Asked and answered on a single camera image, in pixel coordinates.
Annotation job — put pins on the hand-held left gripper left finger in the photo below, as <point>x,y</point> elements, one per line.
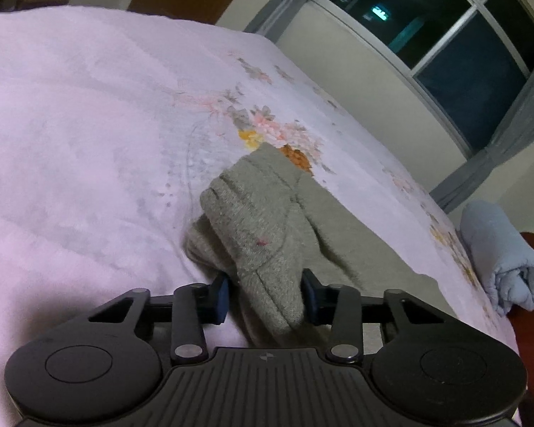
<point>221,296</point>

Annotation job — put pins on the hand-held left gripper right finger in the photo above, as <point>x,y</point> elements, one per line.
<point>310,296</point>

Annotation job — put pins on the grey pants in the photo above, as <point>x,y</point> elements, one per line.
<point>267,231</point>

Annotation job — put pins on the rolled light blue quilt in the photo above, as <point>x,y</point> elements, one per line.
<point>500,258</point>

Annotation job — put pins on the pink floral bed sheet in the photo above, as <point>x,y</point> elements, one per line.
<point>93,142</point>

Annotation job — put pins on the red wooden headboard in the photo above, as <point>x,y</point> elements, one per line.
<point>532,342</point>

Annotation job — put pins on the sliding glass window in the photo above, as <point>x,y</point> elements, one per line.
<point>445,40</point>

